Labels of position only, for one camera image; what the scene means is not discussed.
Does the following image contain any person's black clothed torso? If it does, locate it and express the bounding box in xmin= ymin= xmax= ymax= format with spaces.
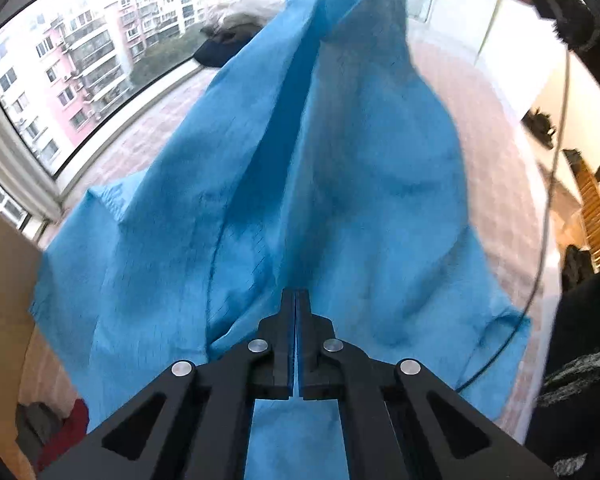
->
xmin=525 ymin=255 xmax=600 ymax=480

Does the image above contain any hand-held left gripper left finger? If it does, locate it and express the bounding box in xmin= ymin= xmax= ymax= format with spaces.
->
xmin=40 ymin=289 xmax=297 ymax=480

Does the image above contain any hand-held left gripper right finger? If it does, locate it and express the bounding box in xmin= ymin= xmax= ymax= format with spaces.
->
xmin=298 ymin=290 xmax=556 ymax=480

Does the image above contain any grey cable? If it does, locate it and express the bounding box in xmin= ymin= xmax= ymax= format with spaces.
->
xmin=452 ymin=47 xmax=573 ymax=393

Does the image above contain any grey garment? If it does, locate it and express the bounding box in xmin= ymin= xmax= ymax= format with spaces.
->
xmin=15 ymin=400 xmax=63 ymax=456

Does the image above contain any pink plaid bed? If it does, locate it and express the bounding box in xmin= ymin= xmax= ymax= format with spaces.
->
xmin=17 ymin=20 xmax=563 ymax=441

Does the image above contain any blue garment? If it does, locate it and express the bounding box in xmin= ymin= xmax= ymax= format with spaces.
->
xmin=30 ymin=0 xmax=531 ymax=480

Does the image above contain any large bay window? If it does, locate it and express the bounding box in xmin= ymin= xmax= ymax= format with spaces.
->
xmin=0 ymin=0 xmax=301 ymax=241

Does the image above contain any black garment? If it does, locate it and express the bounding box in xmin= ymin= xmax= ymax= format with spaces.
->
xmin=192 ymin=27 xmax=253 ymax=68

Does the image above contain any dark bag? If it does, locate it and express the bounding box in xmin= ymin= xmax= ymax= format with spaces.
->
xmin=522 ymin=107 xmax=556 ymax=150

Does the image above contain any wooden cabinet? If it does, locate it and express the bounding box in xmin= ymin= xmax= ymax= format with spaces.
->
xmin=0 ymin=195 xmax=88 ymax=480

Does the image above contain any wooden slatted rack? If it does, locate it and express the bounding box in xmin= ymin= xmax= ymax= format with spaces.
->
xmin=575 ymin=157 xmax=600 ymax=271

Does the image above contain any red garment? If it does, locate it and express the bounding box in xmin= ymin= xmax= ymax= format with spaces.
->
xmin=35 ymin=397 xmax=91 ymax=471

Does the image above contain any stack of folded clothes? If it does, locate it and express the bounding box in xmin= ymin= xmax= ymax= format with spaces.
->
xmin=202 ymin=0 xmax=283 ymax=36

